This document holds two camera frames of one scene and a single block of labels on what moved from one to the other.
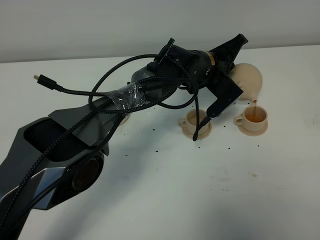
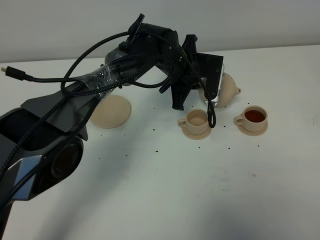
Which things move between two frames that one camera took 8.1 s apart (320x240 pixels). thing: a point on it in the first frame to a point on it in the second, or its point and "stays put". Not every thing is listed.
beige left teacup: [190, 121] stays put
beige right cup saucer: [245, 131] stays put
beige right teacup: [254, 118] stays put
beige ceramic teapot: [248, 78] to [228, 91]
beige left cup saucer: [199, 137] stays put
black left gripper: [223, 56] to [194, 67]
